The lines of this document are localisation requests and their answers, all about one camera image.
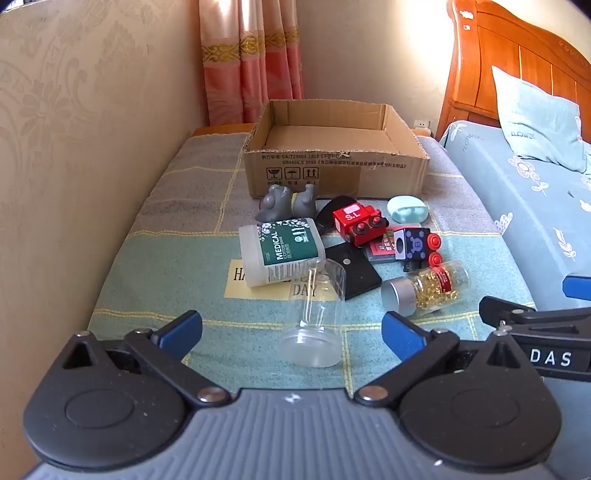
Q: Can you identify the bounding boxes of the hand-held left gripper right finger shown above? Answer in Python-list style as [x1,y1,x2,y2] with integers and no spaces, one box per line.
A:
[353,311,543,408]

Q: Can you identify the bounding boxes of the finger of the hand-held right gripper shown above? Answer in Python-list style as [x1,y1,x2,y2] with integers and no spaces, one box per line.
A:
[479,296,591,337]
[562,274,591,301]

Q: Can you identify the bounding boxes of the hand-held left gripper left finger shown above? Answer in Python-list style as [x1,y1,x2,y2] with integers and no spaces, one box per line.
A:
[60,310,232,408]

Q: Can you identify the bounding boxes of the glass jar of gold pins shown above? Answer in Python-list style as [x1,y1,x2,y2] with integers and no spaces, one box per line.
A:
[381,260,470,317]

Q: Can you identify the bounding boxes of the clear plastic jar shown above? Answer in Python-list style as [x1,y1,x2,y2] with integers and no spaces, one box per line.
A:
[278,258,347,368]

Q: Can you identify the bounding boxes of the black toy train car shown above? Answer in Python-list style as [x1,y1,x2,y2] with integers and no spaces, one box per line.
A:
[392,226,443,272]

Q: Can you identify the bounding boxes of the light blue earbud case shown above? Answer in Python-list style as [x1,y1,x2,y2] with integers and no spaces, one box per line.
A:
[386,195,429,225]

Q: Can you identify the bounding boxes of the white bottle with green label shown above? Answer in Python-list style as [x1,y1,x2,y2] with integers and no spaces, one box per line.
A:
[238,218,327,288]

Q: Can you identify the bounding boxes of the brown cardboard box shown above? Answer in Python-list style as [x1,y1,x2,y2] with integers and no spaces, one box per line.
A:
[243,99,431,200]

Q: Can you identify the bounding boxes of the black square plate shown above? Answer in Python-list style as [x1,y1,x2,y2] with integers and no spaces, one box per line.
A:
[323,242,383,302]

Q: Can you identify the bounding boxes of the red card packet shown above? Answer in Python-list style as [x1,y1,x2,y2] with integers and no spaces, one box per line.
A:
[367,228,402,264]

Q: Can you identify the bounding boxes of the plaid table cloth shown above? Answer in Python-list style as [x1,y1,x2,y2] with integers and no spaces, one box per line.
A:
[88,134,536,388]

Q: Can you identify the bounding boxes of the red toy train car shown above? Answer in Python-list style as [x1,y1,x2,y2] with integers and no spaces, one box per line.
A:
[332,200,389,247]

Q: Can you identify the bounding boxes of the light blue pillow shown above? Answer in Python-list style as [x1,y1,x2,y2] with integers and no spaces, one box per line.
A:
[491,65,591,174]

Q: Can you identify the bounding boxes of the wooden bed headboard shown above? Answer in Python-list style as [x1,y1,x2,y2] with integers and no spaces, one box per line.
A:
[434,0,591,139]

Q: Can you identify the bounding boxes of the pink curtain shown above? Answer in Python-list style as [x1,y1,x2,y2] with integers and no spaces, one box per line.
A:
[198,0,305,126]

